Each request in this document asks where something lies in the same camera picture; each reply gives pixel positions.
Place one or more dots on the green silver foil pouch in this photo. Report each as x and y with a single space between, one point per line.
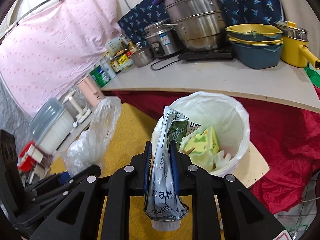
162 203

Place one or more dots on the small steel pot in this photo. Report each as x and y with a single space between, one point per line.
142 56

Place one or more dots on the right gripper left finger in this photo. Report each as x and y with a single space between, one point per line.
99 207

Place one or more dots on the white bottle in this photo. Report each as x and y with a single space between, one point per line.
108 69

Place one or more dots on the pink electric kettle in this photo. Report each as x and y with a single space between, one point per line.
90 90

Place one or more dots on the white lined trash bin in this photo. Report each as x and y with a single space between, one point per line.
227 116

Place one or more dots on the yellow patterned tablecloth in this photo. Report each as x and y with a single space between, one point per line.
134 128

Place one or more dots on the red cloth under counter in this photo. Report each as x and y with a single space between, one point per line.
287 138

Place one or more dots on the blue patterned cloth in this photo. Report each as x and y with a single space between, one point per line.
237 12

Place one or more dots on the white glass electric kettle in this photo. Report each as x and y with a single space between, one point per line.
83 113

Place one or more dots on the blue yellow stacked basins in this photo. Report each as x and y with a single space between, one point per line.
257 46

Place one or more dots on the yellow green snack bag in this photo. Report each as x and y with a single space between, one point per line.
202 148

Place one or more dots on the black induction cooktop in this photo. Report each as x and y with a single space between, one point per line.
219 54

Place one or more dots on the large steel steamer pot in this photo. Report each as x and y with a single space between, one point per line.
200 24

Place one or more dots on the green tin can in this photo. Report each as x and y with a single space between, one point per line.
99 76

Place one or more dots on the steel rice cooker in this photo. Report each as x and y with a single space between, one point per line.
163 39

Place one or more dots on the yellow electric saucepan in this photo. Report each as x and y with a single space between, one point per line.
295 49

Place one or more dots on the red plastic basin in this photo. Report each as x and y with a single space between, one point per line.
25 161

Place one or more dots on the green cloth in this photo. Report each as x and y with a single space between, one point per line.
313 75

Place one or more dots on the yellow seasoning packet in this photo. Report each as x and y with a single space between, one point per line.
122 59

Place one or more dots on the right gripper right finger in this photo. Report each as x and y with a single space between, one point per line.
222 207

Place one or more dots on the clear plastic bag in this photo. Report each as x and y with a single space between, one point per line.
91 146

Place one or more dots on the pink dotted curtain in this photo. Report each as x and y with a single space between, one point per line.
52 50

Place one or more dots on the white dish rack grey lid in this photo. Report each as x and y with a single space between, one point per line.
50 126

